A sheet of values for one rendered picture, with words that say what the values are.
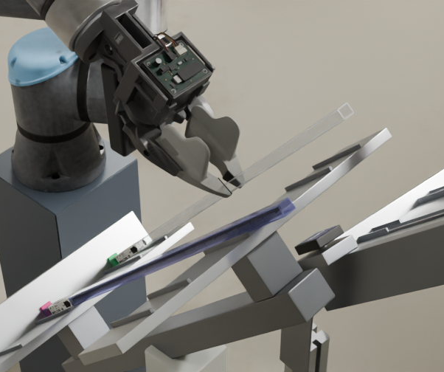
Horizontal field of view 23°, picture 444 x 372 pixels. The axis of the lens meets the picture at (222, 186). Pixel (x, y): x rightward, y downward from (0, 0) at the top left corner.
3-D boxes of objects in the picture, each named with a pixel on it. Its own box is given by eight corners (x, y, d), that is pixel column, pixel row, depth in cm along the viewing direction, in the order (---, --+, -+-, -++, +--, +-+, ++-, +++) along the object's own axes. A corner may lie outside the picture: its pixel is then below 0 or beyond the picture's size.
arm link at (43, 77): (27, 86, 173) (16, 14, 164) (108, 94, 171) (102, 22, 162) (4, 133, 164) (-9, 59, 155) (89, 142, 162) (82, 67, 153)
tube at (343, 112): (113, 268, 132) (108, 260, 132) (122, 262, 133) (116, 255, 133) (344, 119, 90) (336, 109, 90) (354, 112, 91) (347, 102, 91)
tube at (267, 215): (46, 317, 126) (41, 310, 126) (55, 311, 127) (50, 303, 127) (285, 217, 84) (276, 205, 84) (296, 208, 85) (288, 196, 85)
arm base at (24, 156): (-8, 164, 173) (-16, 115, 167) (63, 121, 182) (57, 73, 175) (55, 206, 166) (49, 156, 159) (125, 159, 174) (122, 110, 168)
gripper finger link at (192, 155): (226, 187, 101) (165, 113, 103) (204, 215, 106) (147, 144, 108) (248, 172, 103) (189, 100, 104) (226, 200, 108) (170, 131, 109)
